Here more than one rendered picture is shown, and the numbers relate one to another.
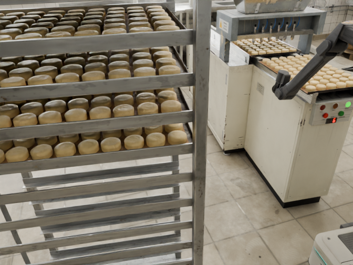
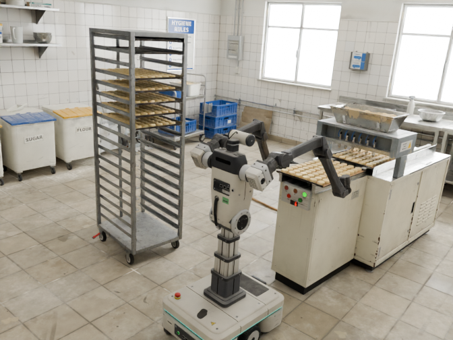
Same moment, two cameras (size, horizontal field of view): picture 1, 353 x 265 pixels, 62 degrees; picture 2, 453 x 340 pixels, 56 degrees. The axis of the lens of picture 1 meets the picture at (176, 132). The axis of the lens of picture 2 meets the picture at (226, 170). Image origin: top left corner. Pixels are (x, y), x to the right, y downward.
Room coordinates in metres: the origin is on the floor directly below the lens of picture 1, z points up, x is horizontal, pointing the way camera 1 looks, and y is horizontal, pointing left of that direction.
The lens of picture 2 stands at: (-0.54, -2.95, 1.88)
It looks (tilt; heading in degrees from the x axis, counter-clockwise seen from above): 18 degrees down; 55
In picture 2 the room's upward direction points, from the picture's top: 4 degrees clockwise
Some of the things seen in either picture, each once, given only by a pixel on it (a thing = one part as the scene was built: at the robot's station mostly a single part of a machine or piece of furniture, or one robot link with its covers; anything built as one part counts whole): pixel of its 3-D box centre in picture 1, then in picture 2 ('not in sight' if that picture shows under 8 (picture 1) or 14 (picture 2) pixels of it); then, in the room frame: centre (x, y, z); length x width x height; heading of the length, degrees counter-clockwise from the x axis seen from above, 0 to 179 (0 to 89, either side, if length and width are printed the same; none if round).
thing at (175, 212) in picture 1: (112, 220); (158, 186); (0.97, 0.31, 0.51); 0.64 x 0.03 x 0.03; 98
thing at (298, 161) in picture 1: (288, 129); (319, 223); (1.85, -0.82, 0.45); 0.70 x 0.34 x 0.90; 11
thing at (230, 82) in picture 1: (237, 83); (377, 199); (2.82, -0.63, 0.42); 1.28 x 0.72 x 0.84; 11
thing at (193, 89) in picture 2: not in sight; (185, 88); (2.86, 3.35, 0.89); 0.44 x 0.36 x 0.20; 115
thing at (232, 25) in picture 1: (267, 34); (362, 146); (2.35, -0.72, 1.01); 0.72 x 0.33 x 0.34; 101
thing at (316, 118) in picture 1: (331, 111); (296, 195); (1.50, -0.88, 0.77); 0.24 x 0.04 x 0.14; 101
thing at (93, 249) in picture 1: (117, 245); (157, 205); (0.97, 0.31, 0.33); 0.64 x 0.03 x 0.03; 98
